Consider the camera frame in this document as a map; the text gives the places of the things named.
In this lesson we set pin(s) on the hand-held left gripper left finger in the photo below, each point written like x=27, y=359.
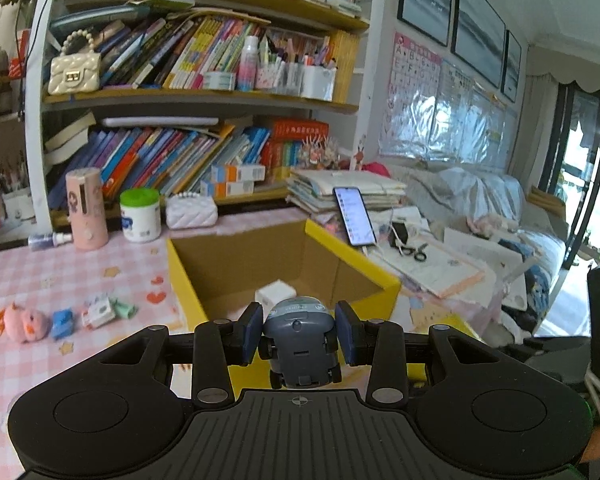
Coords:
x=253, y=332

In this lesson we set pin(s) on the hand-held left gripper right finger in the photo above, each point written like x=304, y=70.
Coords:
x=346, y=332

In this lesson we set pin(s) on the small white cube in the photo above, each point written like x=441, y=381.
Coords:
x=275, y=296

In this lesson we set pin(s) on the grey toy car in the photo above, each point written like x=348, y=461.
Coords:
x=300, y=342

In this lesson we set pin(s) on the yellow cardboard box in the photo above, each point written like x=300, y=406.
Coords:
x=205, y=260

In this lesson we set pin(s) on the small blue item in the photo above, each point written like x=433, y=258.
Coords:
x=62, y=324

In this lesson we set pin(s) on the small pink orange-haired plush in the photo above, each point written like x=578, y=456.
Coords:
x=22, y=323

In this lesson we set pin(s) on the black scissors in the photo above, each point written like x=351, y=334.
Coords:
x=420, y=254

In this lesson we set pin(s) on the black charger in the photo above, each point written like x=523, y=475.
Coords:
x=399, y=234

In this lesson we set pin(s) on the loose worksheets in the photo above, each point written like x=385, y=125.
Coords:
x=440, y=270

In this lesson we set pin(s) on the smartphone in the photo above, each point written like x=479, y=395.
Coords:
x=355, y=215

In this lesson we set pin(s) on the white quilted purse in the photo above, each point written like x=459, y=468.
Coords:
x=192, y=212

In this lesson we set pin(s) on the orange and blue small box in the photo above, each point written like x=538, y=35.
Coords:
x=240, y=173
x=227, y=188

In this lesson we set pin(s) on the stack of papers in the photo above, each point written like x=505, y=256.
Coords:
x=310, y=190

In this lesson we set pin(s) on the white jar green lid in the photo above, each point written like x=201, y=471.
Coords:
x=140, y=220

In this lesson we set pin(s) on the small rabbit figurine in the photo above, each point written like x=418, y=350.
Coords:
x=360, y=155

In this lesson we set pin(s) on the pink spiky ornament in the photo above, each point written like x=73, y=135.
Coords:
x=320, y=152

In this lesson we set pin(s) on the plastic covered sofa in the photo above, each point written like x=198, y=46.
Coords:
x=495, y=210

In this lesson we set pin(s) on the red boxed book set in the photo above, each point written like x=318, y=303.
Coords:
x=295, y=142

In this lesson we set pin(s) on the row of colourful children's books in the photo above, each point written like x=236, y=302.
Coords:
x=155, y=160

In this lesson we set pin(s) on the pink humidifier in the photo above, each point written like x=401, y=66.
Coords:
x=86, y=210

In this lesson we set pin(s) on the small spray bottle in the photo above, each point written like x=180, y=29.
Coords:
x=50, y=240

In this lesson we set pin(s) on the white flat case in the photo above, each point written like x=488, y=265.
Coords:
x=160, y=122

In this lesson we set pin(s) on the pink checked tablecloth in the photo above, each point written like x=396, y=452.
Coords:
x=30, y=275

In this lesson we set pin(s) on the patterned pen cups with markers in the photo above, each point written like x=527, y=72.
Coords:
x=300, y=77

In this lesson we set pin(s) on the pink and blue spray can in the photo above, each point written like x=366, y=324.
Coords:
x=247, y=67

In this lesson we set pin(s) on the pink alphabet poster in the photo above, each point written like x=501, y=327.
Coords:
x=415, y=75

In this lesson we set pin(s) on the thick white book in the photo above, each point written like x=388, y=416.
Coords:
x=70, y=137

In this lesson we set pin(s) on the black framed glass door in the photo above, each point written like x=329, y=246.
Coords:
x=565, y=170

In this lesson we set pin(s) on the white pen holders with pencils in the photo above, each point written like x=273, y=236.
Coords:
x=12, y=200

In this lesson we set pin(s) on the wooden bookshelf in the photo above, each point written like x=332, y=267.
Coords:
x=35, y=160

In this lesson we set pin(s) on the row of leaning paperback books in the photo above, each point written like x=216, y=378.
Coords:
x=180, y=50

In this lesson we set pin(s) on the scalloped curtain valance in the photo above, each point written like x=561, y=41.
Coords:
x=575, y=70

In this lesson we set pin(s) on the plastic covered wall charts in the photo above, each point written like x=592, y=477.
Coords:
x=460, y=120

